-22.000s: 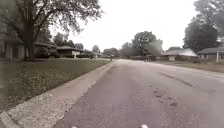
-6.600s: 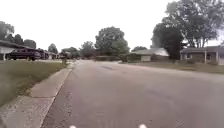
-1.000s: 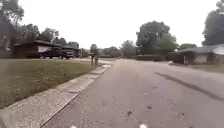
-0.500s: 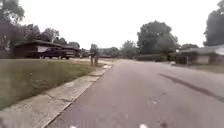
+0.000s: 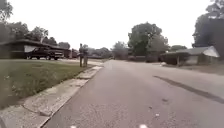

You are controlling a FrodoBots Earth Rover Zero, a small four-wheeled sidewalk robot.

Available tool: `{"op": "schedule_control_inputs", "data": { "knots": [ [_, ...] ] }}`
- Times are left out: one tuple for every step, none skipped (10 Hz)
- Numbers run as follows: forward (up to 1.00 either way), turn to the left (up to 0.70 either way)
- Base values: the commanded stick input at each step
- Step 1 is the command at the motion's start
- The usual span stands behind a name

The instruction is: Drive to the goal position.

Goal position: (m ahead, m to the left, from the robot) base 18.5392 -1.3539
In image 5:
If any small distant tree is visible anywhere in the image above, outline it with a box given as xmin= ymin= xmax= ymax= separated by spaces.
xmin=111 ymin=41 xmax=129 ymax=60

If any person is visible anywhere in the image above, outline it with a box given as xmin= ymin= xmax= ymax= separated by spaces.
xmin=83 ymin=46 xmax=90 ymax=68
xmin=78 ymin=43 xmax=84 ymax=68

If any grey asphalt road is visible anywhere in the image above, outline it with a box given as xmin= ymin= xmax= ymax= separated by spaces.
xmin=43 ymin=59 xmax=224 ymax=128

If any large round leafy tree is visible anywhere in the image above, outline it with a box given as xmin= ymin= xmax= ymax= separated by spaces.
xmin=127 ymin=22 xmax=170 ymax=63

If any dark pickup truck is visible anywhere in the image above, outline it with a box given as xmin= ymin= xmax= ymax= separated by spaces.
xmin=25 ymin=46 xmax=64 ymax=61

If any pale concrete gutter strip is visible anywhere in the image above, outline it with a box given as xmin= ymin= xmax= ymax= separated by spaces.
xmin=0 ymin=63 xmax=105 ymax=128

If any grass lawn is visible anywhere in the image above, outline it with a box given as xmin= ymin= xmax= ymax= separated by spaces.
xmin=0 ymin=59 xmax=93 ymax=109

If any house with white gable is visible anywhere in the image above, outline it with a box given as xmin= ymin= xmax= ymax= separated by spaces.
xmin=159 ymin=45 xmax=221 ymax=67

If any low brown house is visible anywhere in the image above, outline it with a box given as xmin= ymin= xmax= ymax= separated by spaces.
xmin=0 ymin=38 xmax=73 ymax=60

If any grass verge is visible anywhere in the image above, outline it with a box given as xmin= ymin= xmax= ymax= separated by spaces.
xmin=163 ymin=63 xmax=224 ymax=76

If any row of trees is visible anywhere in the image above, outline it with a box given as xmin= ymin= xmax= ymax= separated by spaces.
xmin=0 ymin=0 xmax=71 ymax=49

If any tall dark tree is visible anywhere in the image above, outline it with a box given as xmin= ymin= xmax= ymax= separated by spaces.
xmin=192 ymin=0 xmax=224 ymax=58

